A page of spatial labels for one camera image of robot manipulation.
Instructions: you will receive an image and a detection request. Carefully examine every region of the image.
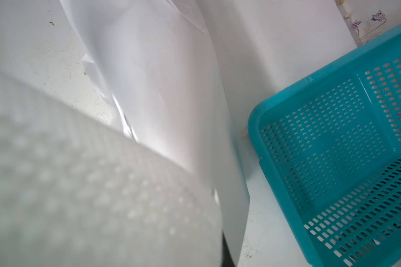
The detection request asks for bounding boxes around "white insulated delivery bag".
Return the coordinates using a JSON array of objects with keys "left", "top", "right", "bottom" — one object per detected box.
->
[{"left": 0, "top": 1, "right": 250, "bottom": 267}]

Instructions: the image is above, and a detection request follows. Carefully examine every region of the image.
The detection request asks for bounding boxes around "teal plastic basket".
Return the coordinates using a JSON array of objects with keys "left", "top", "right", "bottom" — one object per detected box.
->
[{"left": 248, "top": 24, "right": 401, "bottom": 267}]

